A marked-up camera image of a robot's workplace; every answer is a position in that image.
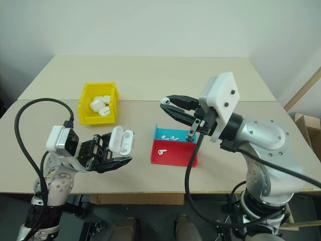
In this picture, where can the cardboard sheet under table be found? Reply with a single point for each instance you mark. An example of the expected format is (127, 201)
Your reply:
(138, 198)

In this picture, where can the white earbud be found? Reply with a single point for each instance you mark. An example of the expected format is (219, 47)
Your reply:
(173, 137)
(164, 137)
(162, 152)
(165, 101)

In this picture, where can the red plastic tray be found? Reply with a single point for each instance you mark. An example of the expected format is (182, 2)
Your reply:
(175, 155)

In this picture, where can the dark rounded brown shape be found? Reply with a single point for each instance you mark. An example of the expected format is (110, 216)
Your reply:
(127, 229)
(185, 228)

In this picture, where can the white earbud case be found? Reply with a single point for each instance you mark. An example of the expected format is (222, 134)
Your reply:
(104, 111)
(95, 105)
(104, 99)
(123, 140)

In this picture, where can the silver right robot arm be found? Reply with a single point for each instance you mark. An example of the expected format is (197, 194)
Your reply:
(265, 155)

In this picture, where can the yellow plastic bin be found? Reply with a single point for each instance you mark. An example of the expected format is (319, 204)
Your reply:
(86, 113)

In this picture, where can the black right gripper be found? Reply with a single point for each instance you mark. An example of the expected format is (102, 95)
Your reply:
(201, 120)

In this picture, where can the closed white earbud case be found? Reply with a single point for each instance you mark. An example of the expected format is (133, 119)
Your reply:
(104, 111)
(104, 99)
(95, 105)

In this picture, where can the black box under table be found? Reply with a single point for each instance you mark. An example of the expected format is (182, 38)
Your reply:
(75, 224)

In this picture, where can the wooden slat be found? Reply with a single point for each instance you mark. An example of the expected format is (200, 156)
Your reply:
(303, 88)

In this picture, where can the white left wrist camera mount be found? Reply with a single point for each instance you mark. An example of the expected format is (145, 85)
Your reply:
(58, 140)

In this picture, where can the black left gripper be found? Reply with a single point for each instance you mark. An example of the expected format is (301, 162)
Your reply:
(91, 153)

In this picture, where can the blue plastic tray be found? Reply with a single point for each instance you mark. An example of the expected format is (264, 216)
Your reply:
(160, 130)

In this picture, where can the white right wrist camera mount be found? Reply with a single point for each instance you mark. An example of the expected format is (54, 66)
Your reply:
(222, 100)

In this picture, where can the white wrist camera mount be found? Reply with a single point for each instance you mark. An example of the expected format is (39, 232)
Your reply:
(222, 100)
(58, 140)

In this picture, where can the brown cardboard box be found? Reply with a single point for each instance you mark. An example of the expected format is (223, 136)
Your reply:
(309, 130)

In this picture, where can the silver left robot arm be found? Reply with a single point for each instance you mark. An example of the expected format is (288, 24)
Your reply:
(59, 185)

